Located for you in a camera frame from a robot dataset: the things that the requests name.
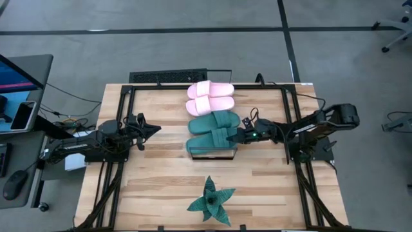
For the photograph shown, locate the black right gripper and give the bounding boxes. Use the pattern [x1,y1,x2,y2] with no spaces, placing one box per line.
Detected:
[227,116,279,145]

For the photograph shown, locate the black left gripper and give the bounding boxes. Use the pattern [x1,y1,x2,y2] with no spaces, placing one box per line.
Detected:
[125,112,162,151]

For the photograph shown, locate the green slide sandal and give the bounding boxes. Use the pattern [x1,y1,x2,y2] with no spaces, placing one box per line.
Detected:
[185,127,239,155]
[187,110,241,135]

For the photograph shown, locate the pink slide sandal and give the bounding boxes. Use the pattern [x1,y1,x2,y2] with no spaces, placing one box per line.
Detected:
[185,95,236,117]
[187,80,236,100]

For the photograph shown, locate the potted green artificial plant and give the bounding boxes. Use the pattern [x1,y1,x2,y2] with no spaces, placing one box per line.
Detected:
[187,175,236,227]

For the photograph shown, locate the white box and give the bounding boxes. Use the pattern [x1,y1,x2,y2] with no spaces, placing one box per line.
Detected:
[64,130,94,171]

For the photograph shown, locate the smartphone with light case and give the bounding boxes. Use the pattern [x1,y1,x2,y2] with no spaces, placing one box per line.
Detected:
[10,101,37,131]

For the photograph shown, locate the grey desk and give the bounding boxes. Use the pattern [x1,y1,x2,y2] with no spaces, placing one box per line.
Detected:
[0,53,54,210]

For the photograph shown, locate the computer monitor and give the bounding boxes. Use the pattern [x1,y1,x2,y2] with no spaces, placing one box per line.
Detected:
[0,53,45,95]

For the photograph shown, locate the black computer mouse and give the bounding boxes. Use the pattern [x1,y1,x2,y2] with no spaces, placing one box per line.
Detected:
[2,169,28,201]

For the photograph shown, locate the black monitor stand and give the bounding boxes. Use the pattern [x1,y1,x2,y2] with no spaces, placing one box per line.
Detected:
[0,95,14,124]

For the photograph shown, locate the black keyboard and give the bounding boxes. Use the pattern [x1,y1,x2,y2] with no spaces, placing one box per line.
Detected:
[0,143,12,178]

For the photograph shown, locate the grey metal stand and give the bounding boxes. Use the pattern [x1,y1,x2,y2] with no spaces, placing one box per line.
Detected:
[382,113,412,133]

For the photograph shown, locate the grey office chair base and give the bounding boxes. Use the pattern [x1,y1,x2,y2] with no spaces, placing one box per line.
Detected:
[371,0,412,54]

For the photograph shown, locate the wooden shelf with black frame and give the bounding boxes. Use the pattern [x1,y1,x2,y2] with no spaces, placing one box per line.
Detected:
[189,69,239,161]

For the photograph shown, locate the black aluminium extrusion frame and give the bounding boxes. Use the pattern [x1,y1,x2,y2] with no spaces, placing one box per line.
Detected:
[75,82,350,232]

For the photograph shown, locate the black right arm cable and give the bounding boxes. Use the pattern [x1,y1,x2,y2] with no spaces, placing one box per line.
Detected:
[295,92,327,112]

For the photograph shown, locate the thin black desk cable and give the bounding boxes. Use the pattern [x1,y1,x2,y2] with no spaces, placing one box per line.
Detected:
[44,82,102,104]

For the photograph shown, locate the black floor cable loop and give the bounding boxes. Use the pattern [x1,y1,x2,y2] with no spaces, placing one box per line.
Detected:
[386,110,412,122]

